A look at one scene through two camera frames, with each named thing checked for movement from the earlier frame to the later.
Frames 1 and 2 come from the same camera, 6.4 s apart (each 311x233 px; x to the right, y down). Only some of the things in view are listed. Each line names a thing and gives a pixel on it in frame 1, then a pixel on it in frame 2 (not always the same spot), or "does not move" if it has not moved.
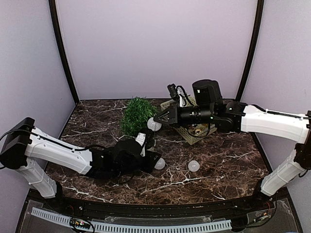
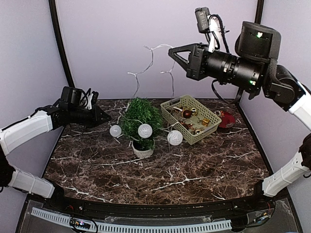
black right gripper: [174, 115] -> [195, 62]
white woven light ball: [153, 125] -> [145, 130]
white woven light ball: [193, 166] -> [115, 130]
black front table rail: [234, 207] does not move
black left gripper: [147, 162] -> [95, 116]
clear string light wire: [155, 136] -> [169, 72]
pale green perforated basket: [193, 133] does not move
